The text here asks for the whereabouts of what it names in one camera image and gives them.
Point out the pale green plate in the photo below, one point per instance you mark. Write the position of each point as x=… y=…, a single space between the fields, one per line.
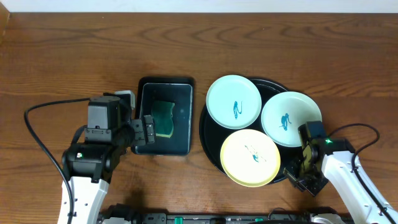
x=283 y=114
x=233 y=102

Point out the green yellow sponge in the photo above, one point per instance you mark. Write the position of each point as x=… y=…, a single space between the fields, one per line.
x=162 y=113

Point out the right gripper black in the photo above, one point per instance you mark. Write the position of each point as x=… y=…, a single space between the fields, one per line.
x=313 y=188

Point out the black rectangular water tray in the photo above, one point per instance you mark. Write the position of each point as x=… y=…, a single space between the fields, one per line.
x=178 y=90

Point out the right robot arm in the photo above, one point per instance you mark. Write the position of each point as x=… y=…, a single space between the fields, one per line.
x=325 y=160

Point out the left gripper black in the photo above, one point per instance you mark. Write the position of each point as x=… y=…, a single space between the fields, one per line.
x=138 y=132

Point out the yellow plate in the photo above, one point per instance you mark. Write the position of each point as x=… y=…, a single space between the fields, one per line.
x=250 y=158

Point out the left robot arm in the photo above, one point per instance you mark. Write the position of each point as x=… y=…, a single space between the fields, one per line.
x=95 y=152

